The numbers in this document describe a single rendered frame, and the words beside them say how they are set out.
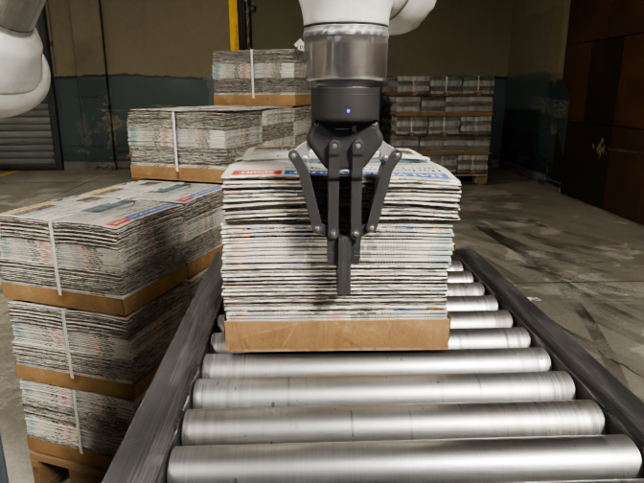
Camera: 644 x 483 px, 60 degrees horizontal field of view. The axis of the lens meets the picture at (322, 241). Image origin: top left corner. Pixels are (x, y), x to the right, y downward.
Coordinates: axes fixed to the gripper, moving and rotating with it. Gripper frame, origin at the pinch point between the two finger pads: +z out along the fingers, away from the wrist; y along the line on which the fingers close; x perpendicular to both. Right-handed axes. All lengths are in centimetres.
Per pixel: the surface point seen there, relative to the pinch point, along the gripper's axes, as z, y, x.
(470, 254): 13, -30, -46
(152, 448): 13.1, 19.4, 16.0
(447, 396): 14.5, -11.7, 5.8
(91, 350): 43, 58, -68
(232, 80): -24, 32, -182
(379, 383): 13.3, -3.9, 4.6
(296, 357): 13.2, 5.7, -2.2
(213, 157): 1, 32, -120
